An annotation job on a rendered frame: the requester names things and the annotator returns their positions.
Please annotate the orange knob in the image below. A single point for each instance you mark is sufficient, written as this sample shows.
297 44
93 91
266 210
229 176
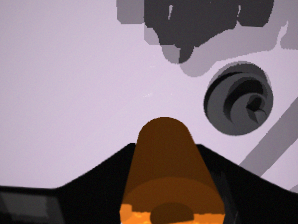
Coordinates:
168 181

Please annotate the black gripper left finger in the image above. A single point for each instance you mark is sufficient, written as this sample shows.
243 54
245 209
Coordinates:
92 198

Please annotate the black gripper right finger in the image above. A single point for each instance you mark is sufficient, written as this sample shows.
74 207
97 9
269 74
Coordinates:
249 199

